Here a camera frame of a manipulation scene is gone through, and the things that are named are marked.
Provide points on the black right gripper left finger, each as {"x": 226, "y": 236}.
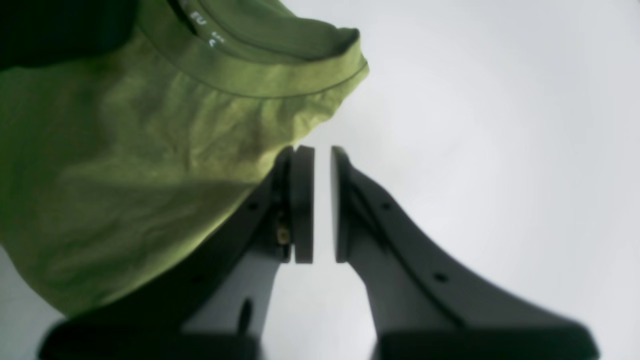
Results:
{"x": 213, "y": 304}

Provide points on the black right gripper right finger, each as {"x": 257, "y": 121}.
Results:
{"x": 427, "y": 306}

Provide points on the green T-shirt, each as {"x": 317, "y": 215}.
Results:
{"x": 114, "y": 168}

